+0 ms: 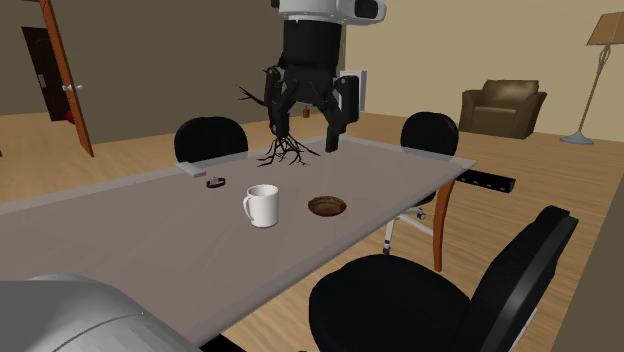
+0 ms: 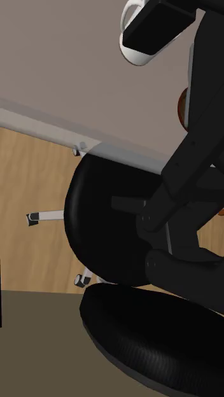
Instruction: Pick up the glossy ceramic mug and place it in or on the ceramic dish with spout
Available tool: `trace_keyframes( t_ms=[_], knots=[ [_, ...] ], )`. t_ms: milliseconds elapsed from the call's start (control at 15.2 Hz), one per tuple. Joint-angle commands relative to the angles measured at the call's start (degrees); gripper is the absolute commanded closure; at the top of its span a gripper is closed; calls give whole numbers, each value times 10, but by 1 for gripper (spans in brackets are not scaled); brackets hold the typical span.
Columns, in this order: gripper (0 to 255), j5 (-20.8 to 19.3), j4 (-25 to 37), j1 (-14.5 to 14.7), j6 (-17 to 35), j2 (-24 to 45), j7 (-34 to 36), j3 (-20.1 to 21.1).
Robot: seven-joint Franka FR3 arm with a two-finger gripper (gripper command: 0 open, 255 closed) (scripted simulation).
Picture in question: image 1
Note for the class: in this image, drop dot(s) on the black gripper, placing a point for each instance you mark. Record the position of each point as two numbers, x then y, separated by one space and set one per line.
311 48

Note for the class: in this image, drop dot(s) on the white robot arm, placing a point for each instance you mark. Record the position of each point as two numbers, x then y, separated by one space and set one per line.
312 7

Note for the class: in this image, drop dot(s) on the black bare branch ornament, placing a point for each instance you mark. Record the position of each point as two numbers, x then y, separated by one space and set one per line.
286 148

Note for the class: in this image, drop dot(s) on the brown round bowl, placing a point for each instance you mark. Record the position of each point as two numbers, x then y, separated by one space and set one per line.
327 206

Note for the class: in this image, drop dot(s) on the black office chair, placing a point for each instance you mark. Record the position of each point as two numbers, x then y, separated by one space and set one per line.
430 132
404 302
209 138

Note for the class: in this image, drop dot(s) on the white mug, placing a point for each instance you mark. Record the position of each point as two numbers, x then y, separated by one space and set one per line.
265 207

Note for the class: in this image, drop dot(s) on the small dark wristwatch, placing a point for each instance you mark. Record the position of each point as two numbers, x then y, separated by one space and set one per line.
215 183

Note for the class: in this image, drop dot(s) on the grey flat slab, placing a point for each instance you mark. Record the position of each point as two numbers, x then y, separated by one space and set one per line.
191 169

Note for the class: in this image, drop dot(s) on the brown leather armchair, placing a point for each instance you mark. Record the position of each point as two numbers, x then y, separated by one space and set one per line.
502 109

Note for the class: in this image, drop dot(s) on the black long rack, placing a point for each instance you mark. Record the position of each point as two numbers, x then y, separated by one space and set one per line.
487 181

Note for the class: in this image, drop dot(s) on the grey table with wooden legs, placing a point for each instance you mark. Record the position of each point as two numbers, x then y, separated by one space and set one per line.
146 234

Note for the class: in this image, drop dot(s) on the orange wooden door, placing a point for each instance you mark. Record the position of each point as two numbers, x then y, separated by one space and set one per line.
66 83

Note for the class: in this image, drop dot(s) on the floor lamp with brown shade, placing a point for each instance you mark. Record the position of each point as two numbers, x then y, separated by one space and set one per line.
607 31

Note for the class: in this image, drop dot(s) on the white framed wall panel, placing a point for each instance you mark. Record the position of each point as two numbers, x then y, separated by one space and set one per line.
362 90

